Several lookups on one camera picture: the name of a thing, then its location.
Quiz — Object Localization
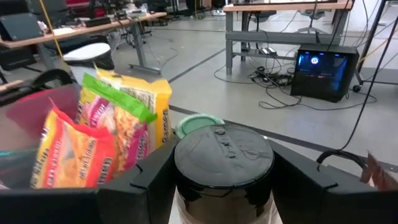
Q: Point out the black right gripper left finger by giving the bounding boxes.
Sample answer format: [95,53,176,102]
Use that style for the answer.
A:
[96,138,180,224]

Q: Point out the black rolling stand frame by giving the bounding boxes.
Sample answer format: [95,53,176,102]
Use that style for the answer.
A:
[353,0,398,93]

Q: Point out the green ramen packet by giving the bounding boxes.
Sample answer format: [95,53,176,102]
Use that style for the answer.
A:
[76,73,158,174]

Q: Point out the wooden top office desk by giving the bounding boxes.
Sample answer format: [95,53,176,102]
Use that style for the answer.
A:
[0,11,169,75]

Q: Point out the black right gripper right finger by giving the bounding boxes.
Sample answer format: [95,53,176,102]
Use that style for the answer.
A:
[267,139,398,224]

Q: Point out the black floor cable bundle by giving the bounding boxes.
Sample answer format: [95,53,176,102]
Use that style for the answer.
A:
[213,60,377,111]

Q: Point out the grey translucent plastic bin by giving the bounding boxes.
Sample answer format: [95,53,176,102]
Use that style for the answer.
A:
[0,82,85,190]

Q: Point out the black computer tower blue lights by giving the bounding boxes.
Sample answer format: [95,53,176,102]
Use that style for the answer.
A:
[290,43,361,103]

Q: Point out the green lid spice jar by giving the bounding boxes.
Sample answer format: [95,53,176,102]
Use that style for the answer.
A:
[175,113,225,139]

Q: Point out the yellow cable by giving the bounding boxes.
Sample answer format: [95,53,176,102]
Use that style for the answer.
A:
[39,0,65,59]

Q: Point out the white trash can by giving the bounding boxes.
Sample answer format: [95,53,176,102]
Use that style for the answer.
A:
[63,42,115,85]

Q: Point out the orange ramen packet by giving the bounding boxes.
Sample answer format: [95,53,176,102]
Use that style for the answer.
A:
[30,98,116,190]

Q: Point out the brown snack sachet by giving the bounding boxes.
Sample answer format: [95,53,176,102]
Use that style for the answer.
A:
[360,151,398,191]

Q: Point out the yellow ramen packet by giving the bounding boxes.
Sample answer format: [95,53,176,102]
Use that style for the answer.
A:
[93,63,174,150]

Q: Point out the black lid spice jar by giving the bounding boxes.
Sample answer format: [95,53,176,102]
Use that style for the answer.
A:
[173,123,284,224]

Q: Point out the wooden top grey frame desk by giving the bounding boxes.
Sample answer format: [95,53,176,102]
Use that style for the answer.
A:
[223,0,354,75]

